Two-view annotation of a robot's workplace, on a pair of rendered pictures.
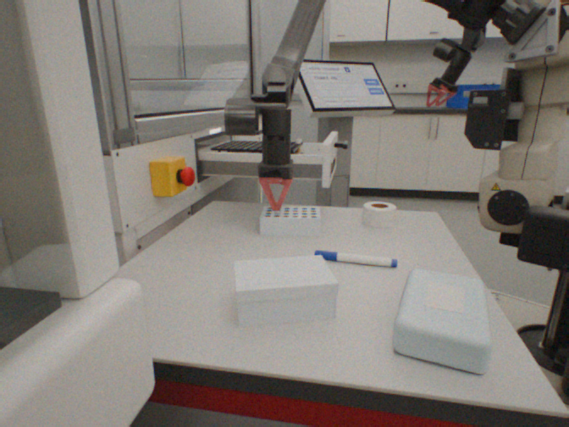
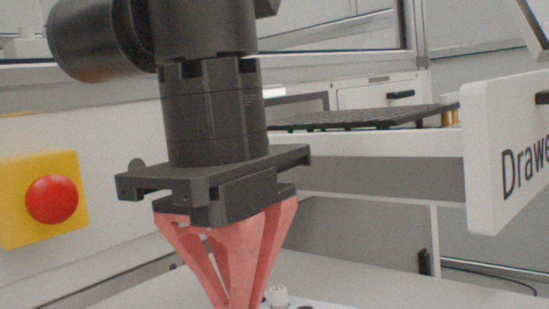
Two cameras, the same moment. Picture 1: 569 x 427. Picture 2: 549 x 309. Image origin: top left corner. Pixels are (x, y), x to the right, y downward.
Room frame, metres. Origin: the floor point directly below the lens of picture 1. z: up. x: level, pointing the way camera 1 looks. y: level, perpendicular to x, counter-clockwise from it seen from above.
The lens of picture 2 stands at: (0.55, -0.14, 0.94)
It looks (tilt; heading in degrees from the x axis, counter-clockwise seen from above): 8 degrees down; 33
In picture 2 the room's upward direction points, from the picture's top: 7 degrees counter-clockwise
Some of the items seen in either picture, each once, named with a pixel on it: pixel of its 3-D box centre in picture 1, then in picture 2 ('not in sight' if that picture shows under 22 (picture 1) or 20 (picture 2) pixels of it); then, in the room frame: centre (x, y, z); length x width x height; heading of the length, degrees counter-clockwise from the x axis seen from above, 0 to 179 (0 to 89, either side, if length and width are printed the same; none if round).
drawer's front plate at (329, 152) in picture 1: (330, 156); (528, 132); (1.03, -0.12, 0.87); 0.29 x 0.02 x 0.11; 170
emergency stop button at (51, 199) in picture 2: (185, 176); (50, 199); (0.75, 0.21, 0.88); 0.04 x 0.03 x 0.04; 170
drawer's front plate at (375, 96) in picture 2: (250, 141); (386, 112); (1.39, 0.14, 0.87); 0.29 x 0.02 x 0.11; 170
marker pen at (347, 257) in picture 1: (355, 258); not in sight; (0.58, -0.11, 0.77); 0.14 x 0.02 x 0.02; 75
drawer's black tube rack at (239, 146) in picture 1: (260, 156); (349, 140); (1.06, 0.08, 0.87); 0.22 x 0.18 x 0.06; 80
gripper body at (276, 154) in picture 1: (276, 153); (216, 126); (0.75, 0.02, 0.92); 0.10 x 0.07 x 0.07; 177
